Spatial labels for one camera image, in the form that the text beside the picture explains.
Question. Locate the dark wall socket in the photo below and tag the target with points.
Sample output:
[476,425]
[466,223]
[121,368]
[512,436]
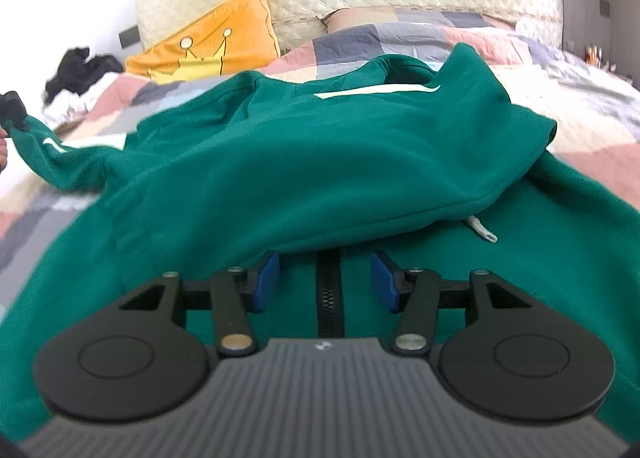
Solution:
[128,36]

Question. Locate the checkered bed pillow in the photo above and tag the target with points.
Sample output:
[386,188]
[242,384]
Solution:
[415,21]

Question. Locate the black clothes pile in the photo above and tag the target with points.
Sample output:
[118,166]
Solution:
[82,71]

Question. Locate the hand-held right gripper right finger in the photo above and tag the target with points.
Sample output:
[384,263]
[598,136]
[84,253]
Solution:
[386,283]

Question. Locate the person's left hand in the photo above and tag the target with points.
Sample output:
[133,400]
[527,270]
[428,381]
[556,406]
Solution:
[2,151]

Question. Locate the checkered patchwork quilt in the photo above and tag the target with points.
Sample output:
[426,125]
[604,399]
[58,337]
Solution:
[590,138]

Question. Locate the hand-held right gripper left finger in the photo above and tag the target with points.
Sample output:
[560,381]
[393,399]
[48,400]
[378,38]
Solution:
[265,283]

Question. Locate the grey wall switch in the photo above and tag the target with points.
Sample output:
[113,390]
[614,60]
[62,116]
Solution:
[605,7]

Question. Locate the green zip hoodie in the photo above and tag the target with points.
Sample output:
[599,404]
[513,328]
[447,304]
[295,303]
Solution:
[300,163]

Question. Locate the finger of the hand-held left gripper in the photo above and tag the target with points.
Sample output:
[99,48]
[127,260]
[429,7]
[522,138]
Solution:
[11,108]

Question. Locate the yellow crown pillow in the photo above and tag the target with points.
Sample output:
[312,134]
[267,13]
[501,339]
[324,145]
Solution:
[210,46]

